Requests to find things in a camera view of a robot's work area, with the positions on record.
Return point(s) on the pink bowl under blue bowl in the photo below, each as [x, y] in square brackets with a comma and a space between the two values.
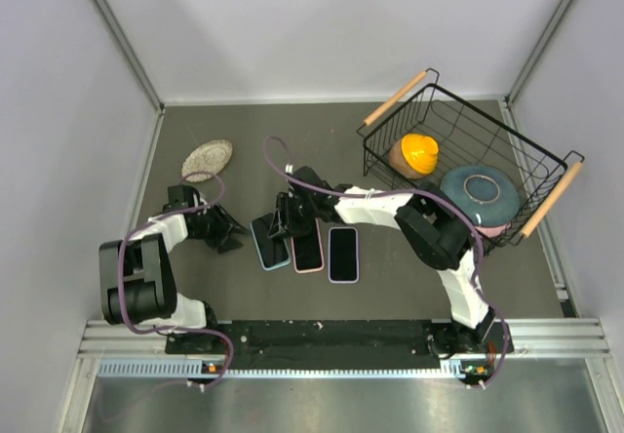
[493, 231]

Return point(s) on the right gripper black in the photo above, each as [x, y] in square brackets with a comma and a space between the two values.
[285, 216]

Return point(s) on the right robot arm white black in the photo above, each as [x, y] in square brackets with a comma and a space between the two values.
[441, 236]

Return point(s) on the speckled beige plate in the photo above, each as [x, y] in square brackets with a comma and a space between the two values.
[207, 159]

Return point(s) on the light blue phone case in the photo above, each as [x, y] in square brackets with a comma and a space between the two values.
[273, 268]

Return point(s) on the black wire basket wooden handles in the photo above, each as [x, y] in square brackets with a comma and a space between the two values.
[466, 135]

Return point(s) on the white slotted cable duct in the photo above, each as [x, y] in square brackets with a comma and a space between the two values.
[204, 370]

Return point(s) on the lavender phone case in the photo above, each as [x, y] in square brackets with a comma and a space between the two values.
[343, 282]

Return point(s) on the blue ceramic bowl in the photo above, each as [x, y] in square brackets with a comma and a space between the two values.
[485, 194]

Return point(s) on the orange yellow cupcake toy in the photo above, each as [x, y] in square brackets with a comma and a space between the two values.
[414, 156]

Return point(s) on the pink phone case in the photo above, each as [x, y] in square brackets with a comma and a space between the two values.
[308, 271]

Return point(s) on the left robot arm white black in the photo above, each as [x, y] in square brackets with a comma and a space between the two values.
[137, 283]

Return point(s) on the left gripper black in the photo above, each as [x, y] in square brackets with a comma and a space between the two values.
[226, 222]

